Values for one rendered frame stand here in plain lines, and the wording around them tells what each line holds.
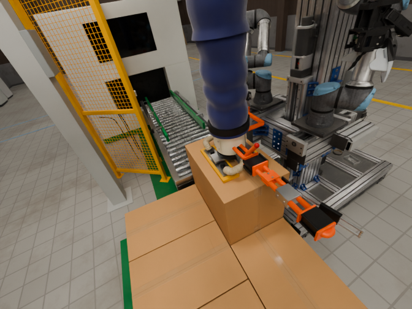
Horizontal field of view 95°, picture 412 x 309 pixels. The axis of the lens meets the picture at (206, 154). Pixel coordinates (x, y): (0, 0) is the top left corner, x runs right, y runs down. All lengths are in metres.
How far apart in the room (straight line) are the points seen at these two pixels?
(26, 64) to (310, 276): 2.24
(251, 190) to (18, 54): 1.79
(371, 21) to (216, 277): 1.21
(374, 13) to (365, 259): 1.70
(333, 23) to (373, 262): 1.67
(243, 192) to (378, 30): 0.74
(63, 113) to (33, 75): 0.32
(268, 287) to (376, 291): 0.95
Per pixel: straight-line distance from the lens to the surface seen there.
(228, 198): 0.96
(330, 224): 0.74
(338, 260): 1.97
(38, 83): 1.98
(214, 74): 0.85
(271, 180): 0.84
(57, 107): 2.00
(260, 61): 1.39
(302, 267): 1.27
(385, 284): 2.02
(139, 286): 1.33
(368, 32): 0.74
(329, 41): 1.41
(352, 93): 1.23
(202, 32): 0.83
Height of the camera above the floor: 1.69
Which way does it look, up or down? 37 degrees down
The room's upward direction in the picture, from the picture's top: 11 degrees counter-clockwise
